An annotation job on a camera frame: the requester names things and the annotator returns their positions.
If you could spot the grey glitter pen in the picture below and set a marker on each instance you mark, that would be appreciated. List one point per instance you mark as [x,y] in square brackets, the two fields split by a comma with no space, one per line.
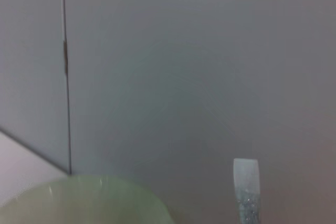
[246,190]

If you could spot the pale green wavy fruit plate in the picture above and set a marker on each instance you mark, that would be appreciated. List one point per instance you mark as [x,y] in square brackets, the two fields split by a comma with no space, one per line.
[92,203]

